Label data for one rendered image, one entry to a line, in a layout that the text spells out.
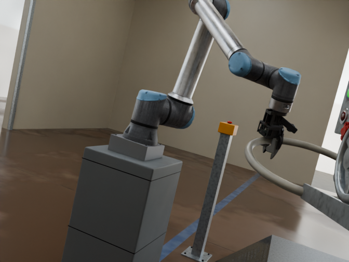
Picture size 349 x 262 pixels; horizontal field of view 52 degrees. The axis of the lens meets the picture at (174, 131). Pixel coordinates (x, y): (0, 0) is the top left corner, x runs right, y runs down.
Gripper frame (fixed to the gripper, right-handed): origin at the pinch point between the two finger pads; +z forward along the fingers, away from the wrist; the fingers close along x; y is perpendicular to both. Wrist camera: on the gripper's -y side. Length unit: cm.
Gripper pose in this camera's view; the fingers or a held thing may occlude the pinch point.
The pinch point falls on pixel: (269, 153)
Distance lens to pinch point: 163.4
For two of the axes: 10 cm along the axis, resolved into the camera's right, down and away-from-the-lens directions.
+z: -1.9, 9.1, 3.6
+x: 3.4, 4.1, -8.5
